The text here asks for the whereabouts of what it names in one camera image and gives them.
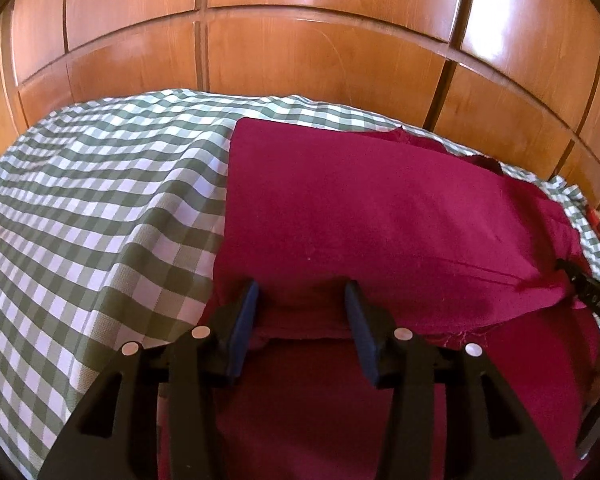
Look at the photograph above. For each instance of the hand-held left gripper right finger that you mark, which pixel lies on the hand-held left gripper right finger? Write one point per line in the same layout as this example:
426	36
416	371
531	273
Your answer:
362	335

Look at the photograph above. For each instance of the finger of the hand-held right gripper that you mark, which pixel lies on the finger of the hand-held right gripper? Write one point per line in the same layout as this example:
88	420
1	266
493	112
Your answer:
592	430
595	295

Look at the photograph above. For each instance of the green white checked bed sheet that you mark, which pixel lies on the green white checked bed sheet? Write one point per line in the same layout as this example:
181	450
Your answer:
105	210

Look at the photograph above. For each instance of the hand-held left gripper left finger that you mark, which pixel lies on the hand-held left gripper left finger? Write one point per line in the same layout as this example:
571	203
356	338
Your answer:
242	330

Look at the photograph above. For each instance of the wooden panelled wardrobe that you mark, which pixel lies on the wooden panelled wardrobe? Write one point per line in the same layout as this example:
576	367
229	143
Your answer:
305	60

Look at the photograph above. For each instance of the maroon garment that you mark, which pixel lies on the maroon garment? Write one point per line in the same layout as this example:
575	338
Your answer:
380	210

